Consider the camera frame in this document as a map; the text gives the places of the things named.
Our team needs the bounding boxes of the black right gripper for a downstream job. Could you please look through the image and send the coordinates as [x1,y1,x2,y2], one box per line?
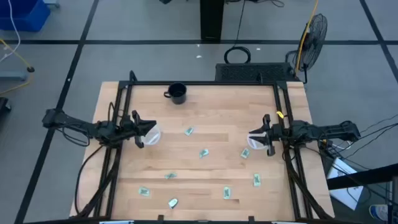
[248,114,286,157]

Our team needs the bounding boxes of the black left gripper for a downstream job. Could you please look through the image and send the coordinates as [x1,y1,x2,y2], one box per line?
[119,110,157,149]

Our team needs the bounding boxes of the clear plastic cup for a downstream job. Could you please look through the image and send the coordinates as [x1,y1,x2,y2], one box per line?
[246,131,269,151]
[140,123,162,146]

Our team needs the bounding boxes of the black mug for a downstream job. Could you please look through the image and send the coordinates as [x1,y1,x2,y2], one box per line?
[164,82,188,105]

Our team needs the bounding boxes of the black perforated computer case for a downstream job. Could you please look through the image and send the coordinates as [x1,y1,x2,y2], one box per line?
[215,62,300,83]

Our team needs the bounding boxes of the black metal bar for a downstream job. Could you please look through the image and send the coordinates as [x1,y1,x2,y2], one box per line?
[326,162,398,191]

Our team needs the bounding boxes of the black floor fan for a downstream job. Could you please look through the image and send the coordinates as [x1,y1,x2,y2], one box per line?
[297,13,328,84]

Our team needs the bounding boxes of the black pillar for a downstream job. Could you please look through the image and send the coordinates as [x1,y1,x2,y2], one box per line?
[200,0,225,42]

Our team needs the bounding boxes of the white blue shoe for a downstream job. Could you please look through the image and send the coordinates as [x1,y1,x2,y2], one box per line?
[369,203,389,222]

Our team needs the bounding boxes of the blue plastic bin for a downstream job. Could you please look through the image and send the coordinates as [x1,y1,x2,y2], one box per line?
[0,0,52,32]

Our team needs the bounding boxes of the black cable bundle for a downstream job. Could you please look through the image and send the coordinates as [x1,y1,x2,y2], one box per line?
[73,144,123,218]
[282,144,333,220]

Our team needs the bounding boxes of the black aluminium table frame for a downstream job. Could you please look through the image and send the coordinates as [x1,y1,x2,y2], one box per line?
[74,70,335,224]

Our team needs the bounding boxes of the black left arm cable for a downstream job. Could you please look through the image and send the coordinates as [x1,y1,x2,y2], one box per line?
[61,123,91,147]

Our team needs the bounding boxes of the black fan cable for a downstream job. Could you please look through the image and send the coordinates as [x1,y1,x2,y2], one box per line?
[285,49,300,73]

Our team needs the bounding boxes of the coiled black cable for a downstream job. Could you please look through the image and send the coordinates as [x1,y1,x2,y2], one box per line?
[223,45,252,65]

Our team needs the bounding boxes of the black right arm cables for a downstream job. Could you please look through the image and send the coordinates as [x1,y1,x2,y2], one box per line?
[320,114,398,162]

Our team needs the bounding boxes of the yellow hanging cable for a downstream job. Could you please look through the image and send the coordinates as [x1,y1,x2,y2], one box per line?
[294,0,320,74]

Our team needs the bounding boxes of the yellow floor cable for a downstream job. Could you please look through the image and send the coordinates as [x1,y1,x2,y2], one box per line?
[0,37,35,95]

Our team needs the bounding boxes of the white cable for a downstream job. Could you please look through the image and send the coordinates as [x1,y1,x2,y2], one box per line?
[0,0,22,63]

